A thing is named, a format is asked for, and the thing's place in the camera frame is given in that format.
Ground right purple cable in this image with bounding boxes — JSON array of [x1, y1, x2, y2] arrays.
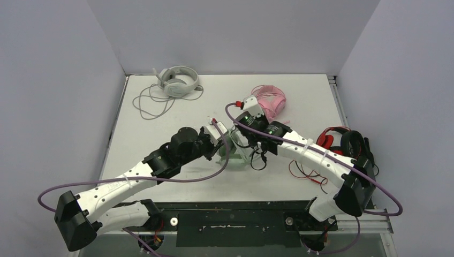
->
[[225, 102, 404, 255]]

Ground white gaming headset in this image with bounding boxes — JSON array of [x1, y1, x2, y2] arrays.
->
[[132, 65, 205, 120]]

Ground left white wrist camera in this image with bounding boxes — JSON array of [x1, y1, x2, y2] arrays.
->
[[203, 118, 228, 146]]

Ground purple cable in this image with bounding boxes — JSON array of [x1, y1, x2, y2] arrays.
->
[[37, 120, 231, 257], [225, 102, 404, 255]]

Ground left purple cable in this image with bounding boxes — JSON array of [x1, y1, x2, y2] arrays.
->
[[37, 120, 231, 257]]

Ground mint green headphones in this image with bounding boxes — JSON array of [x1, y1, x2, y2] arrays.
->
[[217, 126, 253, 171]]

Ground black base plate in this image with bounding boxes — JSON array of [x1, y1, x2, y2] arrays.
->
[[90, 200, 375, 249]]

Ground pink cat-ear headphones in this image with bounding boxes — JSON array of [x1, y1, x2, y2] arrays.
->
[[251, 85, 286, 122]]

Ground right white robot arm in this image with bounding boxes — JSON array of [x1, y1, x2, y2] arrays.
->
[[236, 112, 375, 229]]

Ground red and black headphones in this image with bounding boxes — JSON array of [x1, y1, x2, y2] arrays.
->
[[287, 126, 380, 194]]

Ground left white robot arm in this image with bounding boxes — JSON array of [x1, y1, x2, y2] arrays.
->
[[54, 122, 228, 252]]

